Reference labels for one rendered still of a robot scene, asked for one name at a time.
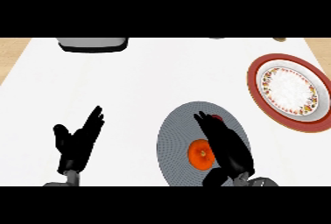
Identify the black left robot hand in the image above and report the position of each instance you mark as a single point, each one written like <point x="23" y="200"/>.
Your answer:
<point x="78" y="145"/>

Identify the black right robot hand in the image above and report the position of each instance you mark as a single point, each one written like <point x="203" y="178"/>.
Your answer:
<point x="228" y="145"/>

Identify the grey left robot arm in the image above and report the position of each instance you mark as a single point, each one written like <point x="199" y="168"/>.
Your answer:
<point x="64" y="179"/>

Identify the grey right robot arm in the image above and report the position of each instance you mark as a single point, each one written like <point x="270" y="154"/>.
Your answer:
<point x="255" y="180"/>

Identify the orange squash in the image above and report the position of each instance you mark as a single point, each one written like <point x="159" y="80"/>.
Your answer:
<point x="199" y="154"/>

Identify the round grey placemat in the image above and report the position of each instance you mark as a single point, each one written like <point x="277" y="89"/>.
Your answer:
<point x="177" y="151"/>

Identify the red-rimmed white plate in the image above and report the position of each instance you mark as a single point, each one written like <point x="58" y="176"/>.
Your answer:
<point x="292" y="90"/>

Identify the small red vegetable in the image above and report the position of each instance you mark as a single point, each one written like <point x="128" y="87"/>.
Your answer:
<point x="218" y="117"/>

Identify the grey and black appliance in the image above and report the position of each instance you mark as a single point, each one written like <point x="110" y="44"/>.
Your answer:
<point x="92" y="44"/>

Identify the small grey object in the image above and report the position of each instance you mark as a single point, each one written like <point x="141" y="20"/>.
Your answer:
<point x="216" y="38"/>

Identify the small tan object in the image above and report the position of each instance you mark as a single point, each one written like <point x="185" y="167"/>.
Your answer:
<point x="280" y="39"/>

